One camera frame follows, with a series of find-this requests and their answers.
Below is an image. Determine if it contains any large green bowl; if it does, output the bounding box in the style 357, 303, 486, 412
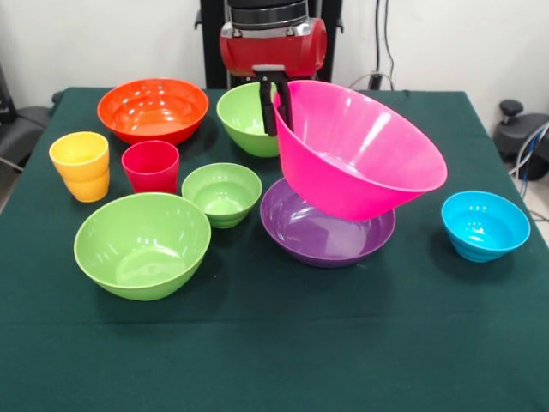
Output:
73, 192, 212, 302

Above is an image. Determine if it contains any purple bowl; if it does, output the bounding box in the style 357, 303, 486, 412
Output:
259, 176, 396, 269

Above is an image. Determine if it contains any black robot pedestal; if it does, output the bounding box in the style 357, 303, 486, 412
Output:
195, 0, 344, 91

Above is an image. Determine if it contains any red cup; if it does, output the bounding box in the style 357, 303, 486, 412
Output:
121, 140, 180, 195

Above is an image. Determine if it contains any medium green bowl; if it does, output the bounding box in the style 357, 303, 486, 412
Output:
216, 82, 289, 159

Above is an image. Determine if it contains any black chair with round knob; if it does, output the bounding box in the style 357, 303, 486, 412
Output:
492, 99, 549, 181

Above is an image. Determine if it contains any dark green tablecloth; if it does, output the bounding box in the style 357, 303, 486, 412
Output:
0, 88, 549, 412

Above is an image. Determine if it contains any small blue bowl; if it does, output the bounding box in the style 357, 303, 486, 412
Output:
441, 191, 532, 263

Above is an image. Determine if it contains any yellow cup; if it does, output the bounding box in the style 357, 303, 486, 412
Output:
48, 131, 111, 203

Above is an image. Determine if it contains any orange bowl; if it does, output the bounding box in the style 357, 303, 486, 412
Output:
96, 77, 210, 146

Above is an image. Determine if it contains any black office chair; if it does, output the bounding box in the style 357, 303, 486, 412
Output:
0, 64, 63, 173

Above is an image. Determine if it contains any small ribbed green bowl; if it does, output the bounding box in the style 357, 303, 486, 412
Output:
181, 162, 263, 230

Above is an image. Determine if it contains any pink bowl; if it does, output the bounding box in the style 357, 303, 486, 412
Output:
274, 79, 449, 222

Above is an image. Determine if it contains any blue and white cable bundle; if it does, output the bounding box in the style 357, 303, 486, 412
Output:
508, 122, 549, 181

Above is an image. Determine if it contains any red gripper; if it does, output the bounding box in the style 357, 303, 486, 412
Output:
219, 17, 329, 137

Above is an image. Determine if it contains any black wall cable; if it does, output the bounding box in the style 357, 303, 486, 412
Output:
375, 0, 395, 90

